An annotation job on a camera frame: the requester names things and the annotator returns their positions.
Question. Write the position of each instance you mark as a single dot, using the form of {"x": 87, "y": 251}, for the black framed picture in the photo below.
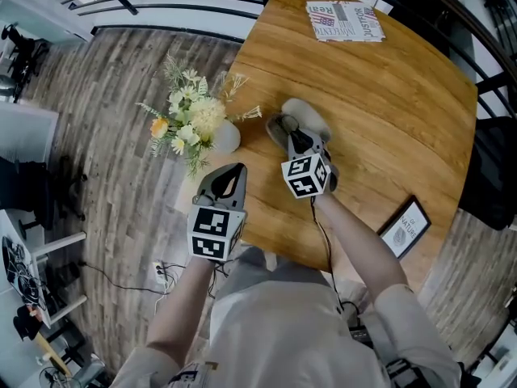
{"x": 404, "y": 226}

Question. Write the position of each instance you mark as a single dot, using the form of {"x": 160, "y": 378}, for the black metal railing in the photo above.
{"x": 169, "y": 4}

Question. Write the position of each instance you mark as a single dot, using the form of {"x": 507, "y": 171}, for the person's beige clothing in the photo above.
{"x": 282, "y": 330}

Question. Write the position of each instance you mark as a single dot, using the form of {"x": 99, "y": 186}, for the black mesh chair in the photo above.
{"x": 490, "y": 172}

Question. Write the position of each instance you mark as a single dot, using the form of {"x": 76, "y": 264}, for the black belt device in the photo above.
{"x": 360, "y": 335}

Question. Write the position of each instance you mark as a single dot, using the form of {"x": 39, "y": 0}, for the white power strip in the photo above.
{"x": 160, "y": 272}

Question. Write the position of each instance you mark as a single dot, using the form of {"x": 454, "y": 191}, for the black swivel chair base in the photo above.
{"x": 40, "y": 192}

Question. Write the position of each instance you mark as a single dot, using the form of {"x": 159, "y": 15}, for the black office chair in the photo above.
{"x": 24, "y": 55}

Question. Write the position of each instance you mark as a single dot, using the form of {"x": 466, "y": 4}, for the person's left forearm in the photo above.
{"x": 182, "y": 305}

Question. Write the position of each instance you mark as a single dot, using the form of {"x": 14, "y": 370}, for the white desk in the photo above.
{"x": 16, "y": 265}

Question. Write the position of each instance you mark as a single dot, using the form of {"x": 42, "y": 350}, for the beige fuzzy glasses case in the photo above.
{"x": 309, "y": 115}

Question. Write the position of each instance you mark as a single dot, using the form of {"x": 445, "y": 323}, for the white round vase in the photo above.
{"x": 228, "y": 137}

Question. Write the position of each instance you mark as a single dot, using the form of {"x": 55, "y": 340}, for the person's right forearm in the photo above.
{"x": 355, "y": 241}

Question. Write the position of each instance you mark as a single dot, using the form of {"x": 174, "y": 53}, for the artificial flower bouquet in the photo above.
{"x": 194, "y": 115}

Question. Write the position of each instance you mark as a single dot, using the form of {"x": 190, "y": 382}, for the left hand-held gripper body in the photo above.
{"x": 218, "y": 233}

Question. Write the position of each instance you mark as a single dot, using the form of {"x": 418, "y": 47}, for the newspaper-print booklet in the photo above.
{"x": 345, "y": 20}

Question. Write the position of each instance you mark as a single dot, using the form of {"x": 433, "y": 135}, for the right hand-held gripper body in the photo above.
{"x": 307, "y": 176}

